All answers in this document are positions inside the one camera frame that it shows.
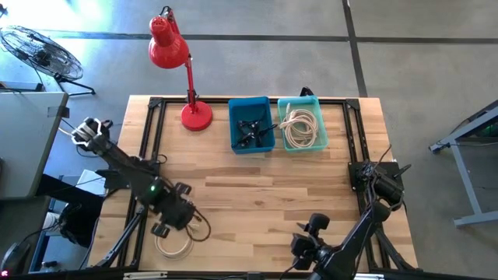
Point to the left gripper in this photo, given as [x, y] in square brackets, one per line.
[177, 212]

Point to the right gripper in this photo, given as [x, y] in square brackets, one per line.
[307, 249]

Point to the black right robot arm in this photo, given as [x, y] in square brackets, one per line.
[350, 249]

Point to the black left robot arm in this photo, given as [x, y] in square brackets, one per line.
[120, 159]

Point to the teal plastic bin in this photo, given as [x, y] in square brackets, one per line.
[321, 136]

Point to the white box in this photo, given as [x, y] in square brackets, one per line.
[87, 183]

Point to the black floor equipment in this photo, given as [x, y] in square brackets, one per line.
[78, 218]

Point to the blue plastic bin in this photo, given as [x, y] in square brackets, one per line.
[249, 110]

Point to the black clamp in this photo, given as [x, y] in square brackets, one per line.
[307, 92]

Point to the red desk lamp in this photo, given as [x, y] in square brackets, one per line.
[168, 50]

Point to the grey side table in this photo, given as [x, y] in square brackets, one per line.
[27, 144]

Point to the black device with LED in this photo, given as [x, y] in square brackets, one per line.
[15, 260]

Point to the black floor fan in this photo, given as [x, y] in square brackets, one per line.
[41, 52]

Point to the black table-level camera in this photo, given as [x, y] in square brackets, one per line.
[255, 276]

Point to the silver metal bracket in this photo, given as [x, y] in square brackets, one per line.
[144, 276]
[365, 277]

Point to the black metal table frame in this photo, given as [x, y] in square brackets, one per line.
[175, 100]

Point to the grey metal table frame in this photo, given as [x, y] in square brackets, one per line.
[472, 219]

